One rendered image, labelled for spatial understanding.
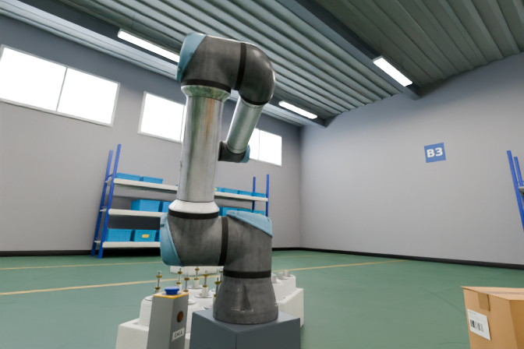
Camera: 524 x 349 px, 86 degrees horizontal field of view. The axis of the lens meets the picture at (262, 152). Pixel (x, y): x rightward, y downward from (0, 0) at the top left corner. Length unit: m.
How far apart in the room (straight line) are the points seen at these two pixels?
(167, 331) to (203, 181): 0.41
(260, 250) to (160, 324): 0.35
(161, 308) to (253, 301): 0.29
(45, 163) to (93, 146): 0.81
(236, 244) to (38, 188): 5.62
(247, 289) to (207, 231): 0.15
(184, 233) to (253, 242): 0.16
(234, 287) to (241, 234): 0.11
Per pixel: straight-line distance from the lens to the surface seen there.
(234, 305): 0.68
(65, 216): 6.17
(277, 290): 1.49
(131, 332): 1.14
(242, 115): 0.82
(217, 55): 0.67
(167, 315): 0.87
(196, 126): 0.65
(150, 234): 5.74
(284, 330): 0.72
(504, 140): 7.10
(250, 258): 0.68
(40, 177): 6.18
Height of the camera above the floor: 0.48
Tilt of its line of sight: 16 degrees up
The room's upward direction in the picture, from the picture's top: 2 degrees clockwise
